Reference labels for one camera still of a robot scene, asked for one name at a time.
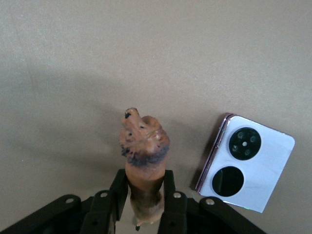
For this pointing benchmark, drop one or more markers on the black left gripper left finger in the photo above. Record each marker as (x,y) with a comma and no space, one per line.
(102,209)

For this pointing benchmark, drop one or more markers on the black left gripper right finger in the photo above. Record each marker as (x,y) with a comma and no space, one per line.
(170,209)

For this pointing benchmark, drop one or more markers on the brown lion statue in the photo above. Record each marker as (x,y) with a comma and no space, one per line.
(143,175)

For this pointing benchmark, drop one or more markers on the lilac folding phone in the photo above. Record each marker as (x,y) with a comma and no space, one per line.
(265,170)

